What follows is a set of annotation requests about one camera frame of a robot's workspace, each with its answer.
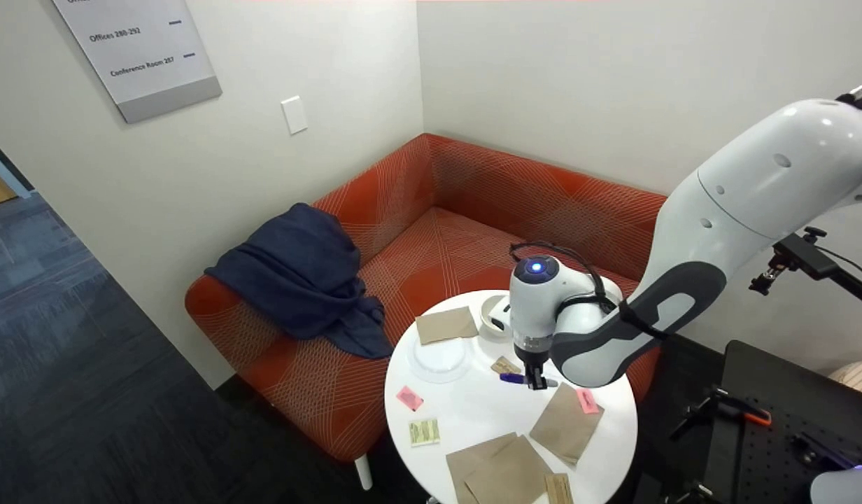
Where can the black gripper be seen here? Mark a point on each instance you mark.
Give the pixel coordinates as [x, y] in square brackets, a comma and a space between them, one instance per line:
[534, 360]

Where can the marker with blue cap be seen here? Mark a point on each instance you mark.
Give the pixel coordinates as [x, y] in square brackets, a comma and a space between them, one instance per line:
[512, 379]

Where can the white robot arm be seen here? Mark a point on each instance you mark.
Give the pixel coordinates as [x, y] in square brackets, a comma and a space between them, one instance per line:
[758, 197]

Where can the small brown sugar packet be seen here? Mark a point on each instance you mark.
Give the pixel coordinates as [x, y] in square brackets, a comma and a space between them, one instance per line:
[505, 366]

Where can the large brown paper napkin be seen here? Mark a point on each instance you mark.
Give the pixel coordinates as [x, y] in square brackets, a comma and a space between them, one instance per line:
[566, 425]

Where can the pink sweetener packet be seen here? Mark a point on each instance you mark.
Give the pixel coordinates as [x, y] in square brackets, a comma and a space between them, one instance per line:
[590, 401]

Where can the round white table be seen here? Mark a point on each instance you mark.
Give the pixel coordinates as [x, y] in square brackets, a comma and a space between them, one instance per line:
[470, 409]

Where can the small clear plastic lid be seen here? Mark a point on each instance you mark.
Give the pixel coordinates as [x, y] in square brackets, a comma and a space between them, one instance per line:
[443, 358]

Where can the folded brown paper napkin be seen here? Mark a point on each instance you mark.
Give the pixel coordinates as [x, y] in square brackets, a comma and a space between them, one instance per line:
[496, 472]

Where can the small brown napkin piece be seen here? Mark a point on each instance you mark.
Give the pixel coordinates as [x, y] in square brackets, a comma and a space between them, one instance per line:
[559, 489]

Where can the small notes at table edge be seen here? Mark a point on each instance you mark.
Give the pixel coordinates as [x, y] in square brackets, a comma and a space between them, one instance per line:
[411, 398]

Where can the orange patterned sofa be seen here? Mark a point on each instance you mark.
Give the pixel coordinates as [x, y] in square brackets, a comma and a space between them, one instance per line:
[450, 241]

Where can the dark blue cloth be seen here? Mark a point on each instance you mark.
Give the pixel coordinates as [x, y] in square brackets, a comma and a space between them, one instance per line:
[300, 271]

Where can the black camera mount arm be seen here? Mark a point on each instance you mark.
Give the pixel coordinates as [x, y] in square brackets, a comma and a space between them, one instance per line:
[811, 258]

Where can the white wall plate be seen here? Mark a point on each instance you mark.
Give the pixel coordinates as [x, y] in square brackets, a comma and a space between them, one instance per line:
[296, 113]

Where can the grey wall sign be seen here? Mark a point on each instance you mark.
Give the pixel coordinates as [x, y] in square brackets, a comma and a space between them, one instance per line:
[141, 52]

